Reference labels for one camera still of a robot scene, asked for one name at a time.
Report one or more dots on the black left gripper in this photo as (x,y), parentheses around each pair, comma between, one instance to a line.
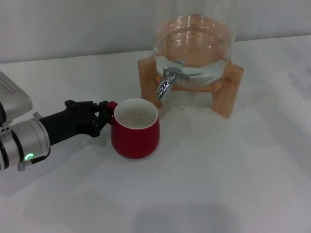
(70,121)

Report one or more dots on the red ceramic cup white inside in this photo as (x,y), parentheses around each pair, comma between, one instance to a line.
(136,143)

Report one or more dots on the chrome faucet tap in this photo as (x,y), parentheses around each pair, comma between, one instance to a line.
(165,85)

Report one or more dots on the white tablecloth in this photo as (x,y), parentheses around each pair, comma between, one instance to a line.
(194,182)

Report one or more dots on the clear glass water dispenser jar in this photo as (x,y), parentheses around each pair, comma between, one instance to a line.
(194,36)

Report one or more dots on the wooden dispenser stand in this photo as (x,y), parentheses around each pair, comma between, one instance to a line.
(226,97)

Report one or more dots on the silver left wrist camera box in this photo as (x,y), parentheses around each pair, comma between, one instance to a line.
(14,97)

